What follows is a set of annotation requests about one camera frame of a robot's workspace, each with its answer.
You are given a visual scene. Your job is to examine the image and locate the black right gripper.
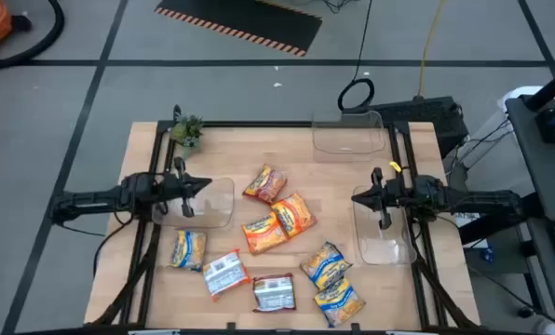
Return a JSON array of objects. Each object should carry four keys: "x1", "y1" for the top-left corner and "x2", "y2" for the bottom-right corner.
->
[{"x1": 351, "y1": 167, "x2": 409, "y2": 231}]

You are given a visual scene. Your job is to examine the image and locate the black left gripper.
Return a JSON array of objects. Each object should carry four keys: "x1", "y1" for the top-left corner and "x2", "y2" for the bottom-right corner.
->
[{"x1": 158, "y1": 156, "x2": 212, "y2": 219}]

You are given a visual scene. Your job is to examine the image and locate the clear plastic bin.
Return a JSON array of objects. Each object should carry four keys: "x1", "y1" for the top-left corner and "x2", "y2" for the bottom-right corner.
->
[
  {"x1": 311, "y1": 110, "x2": 386, "y2": 155},
  {"x1": 151, "y1": 176, "x2": 236, "y2": 230},
  {"x1": 351, "y1": 184, "x2": 418, "y2": 267}
]

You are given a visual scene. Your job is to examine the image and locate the blue Maruchan noodle packet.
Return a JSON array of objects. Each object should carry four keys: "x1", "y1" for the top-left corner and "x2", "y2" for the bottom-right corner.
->
[
  {"x1": 169, "y1": 229, "x2": 208, "y2": 273},
  {"x1": 299, "y1": 240, "x2": 353, "y2": 290},
  {"x1": 313, "y1": 277, "x2": 367, "y2": 328}
]

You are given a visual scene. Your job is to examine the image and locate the red Maruchan noodle packet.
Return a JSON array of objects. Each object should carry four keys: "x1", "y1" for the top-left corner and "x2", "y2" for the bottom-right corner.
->
[
  {"x1": 251, "y1": 273, "x2": 297, "y2": 314},
  {"x1": 242, "y1": 163, "x2": 289, "y2": 205}
]

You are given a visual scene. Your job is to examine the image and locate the orange Maruchan noodle packet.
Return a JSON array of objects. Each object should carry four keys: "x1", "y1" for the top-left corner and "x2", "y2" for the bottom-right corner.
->
[
  {"x1": 201, "y1": 248, "x2": 251, "y2": 302},
  {"x1": 240, "y1": 211, "x2": 290, "y2": 256},
  {"x1": 271, "y1": 192, "x2": 318, "y2": 238}
]

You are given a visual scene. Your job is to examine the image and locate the small green succulent plant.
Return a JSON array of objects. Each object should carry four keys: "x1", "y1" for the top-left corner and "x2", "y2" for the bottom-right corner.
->
[{"x1": 170, "y1": 114, "x2": 205, "y2": 159}]

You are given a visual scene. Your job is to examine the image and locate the black computer case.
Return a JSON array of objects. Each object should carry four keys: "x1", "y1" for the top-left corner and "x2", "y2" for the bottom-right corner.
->
[{"x1": 342, "y1": 95, "x2": 470, "y2": 159}]

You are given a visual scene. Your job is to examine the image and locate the white paper label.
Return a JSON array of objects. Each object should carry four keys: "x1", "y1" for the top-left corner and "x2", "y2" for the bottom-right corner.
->
[{"x1": 453, "y1": 211, "x2": 491, "y2": 250}]

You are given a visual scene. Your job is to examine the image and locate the black hazard-striped floor mat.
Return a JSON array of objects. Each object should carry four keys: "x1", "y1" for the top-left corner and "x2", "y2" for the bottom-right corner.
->
[{"x1": 155, "y1": 0, "x2": 324, "y2": 58}]

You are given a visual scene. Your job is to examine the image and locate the grey equipment cart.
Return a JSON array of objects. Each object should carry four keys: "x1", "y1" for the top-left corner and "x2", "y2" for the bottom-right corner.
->
[{"x1": 505, "y1": 62, "x2": 555, "y2": 327}]

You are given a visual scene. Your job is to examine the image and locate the white round object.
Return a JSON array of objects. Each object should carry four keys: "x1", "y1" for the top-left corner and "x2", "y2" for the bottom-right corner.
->
[{"x1": 497, "y1": 85, "x2": 555, "y2": 117}]

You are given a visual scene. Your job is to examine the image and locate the black aluminium table frame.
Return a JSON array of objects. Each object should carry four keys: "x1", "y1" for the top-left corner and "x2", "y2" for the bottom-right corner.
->
[{"x1": 84, "y1": 119, "x2": 483, "y2": 335}]

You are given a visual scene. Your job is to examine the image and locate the black base cable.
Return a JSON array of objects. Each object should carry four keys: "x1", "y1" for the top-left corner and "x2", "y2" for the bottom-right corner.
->
[{"x1": 92, "y1": 214, "x2": 137, "y2": 278}]

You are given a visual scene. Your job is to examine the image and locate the black looped floor cable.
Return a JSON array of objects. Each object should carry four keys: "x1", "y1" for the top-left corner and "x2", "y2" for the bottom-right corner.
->
[{"x1": 336, "y1": 0, "x2": 376, "y2": 113}]

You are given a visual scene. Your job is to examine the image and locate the yellow floor cable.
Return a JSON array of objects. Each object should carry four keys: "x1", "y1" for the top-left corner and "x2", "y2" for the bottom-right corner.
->
[{"x1": 418, "y1": 0, "x2": 447, "y2": 98}]

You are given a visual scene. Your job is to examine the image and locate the black floor cable with plug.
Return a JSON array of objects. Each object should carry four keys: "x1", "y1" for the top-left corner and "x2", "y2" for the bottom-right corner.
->
[{"x1": 463, "y1": 264, "x2": 555, "y2": 334}]

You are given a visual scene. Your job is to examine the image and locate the black vacuum hose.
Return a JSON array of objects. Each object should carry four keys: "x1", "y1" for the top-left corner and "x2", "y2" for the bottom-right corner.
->
[{"x1": 0, "y1": 0, "x2": 66, "y2": 71}]

